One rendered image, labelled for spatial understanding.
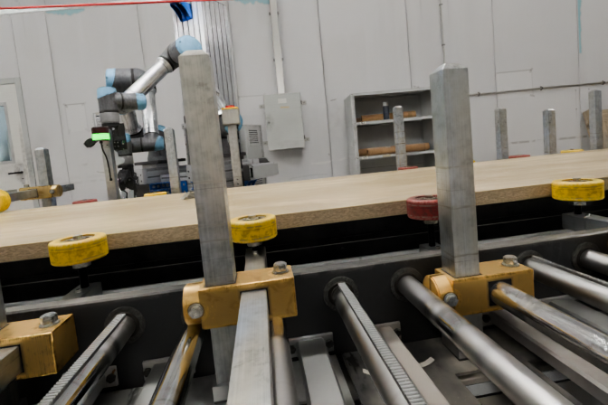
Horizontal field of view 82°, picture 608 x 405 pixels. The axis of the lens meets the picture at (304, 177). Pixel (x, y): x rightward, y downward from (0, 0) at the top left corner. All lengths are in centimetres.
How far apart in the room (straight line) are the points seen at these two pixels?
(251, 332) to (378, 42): 415
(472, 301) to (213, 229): 35
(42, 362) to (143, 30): 423
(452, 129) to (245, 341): 35
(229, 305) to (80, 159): 433
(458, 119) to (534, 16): 472
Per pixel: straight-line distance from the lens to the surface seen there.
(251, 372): 30
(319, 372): 49
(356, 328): 43
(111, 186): 163
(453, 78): 50
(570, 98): 528
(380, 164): 419
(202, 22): 243
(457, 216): 50
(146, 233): 68
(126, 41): 463
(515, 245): 64
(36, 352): 54
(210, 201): 43
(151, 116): 204
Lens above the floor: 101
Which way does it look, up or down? 4 degrees down
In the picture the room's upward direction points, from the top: 5 degrees counter-clockwise
